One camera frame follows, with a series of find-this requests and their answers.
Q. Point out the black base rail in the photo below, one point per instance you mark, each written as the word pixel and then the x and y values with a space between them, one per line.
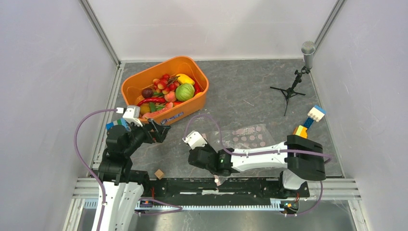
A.
pixel 233 191

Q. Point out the long red chili pepper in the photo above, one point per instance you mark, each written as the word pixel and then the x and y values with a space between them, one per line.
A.
pixel 152 100

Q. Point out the small wooden cube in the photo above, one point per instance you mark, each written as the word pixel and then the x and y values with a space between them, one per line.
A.
pixel 159 174

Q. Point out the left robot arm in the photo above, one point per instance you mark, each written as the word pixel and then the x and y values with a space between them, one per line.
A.
pixel 121 187

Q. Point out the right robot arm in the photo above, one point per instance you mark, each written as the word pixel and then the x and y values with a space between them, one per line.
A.
pixel 300 159

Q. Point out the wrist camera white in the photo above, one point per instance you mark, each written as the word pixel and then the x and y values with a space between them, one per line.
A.
pixel 194 139
pixel 130 114

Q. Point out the white blue toy block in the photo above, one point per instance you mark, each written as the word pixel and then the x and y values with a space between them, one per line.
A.
pixel 316 113

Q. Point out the dark purple plum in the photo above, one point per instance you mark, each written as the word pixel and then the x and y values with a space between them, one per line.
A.
pixel 147 93

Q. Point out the orange yellow toy block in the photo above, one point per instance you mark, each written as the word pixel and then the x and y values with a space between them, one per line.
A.
pixel 301 130

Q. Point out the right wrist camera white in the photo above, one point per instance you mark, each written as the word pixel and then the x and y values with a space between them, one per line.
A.
pixel 194 139

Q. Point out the blue green white block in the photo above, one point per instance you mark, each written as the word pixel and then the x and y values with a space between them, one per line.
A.
pixel 121 122

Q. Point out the clear zip top bag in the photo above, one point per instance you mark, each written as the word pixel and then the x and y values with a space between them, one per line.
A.
pixel 253 136

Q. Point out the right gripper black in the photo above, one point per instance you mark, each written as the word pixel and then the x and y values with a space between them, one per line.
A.
pixel 206 147

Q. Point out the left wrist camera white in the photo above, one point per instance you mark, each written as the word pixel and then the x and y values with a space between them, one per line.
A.
pixel 130 114

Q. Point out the red cherry bunch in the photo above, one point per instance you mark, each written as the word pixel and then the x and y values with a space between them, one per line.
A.
pixel 165 84

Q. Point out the green round fruit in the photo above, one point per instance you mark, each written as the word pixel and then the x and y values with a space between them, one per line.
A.
pixel 185 92

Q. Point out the small yellow fruit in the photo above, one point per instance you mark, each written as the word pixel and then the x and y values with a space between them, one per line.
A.
pixel 144 108

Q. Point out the microphone on tripod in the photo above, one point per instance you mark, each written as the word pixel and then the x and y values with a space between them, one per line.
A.
pixel 308 49

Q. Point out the watermelon slice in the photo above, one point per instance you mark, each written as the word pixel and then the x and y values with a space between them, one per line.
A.
pixel 167 107

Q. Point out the peach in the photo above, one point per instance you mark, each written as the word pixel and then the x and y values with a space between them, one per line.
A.
pixel 170 97

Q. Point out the yellow mango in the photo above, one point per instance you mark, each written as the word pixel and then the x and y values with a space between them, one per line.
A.
pixel 183 78

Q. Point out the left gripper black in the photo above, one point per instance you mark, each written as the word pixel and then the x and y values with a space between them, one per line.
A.
pixel 158 134

